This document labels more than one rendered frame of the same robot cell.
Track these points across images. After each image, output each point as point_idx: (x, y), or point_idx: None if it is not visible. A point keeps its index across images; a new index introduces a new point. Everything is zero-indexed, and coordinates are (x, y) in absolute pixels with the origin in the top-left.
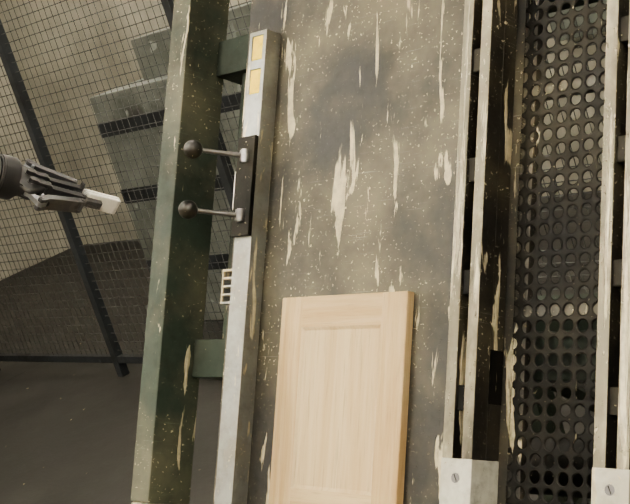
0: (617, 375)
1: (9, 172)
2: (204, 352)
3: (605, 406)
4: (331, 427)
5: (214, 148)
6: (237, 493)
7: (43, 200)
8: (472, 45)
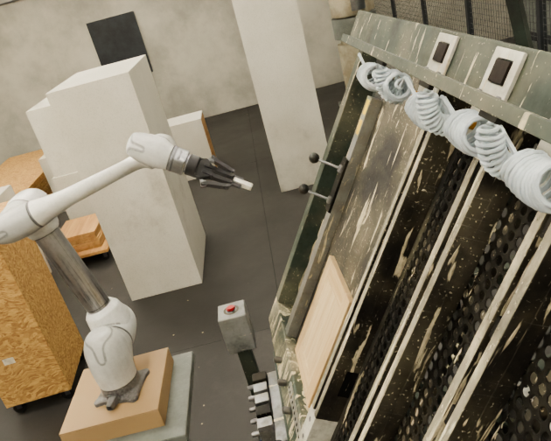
0: None
1: (189, 167)
2: None
3: None
4: (316, 335)
5: None
6: (292, 328)
7: (202, 185)
8: (398, 196)
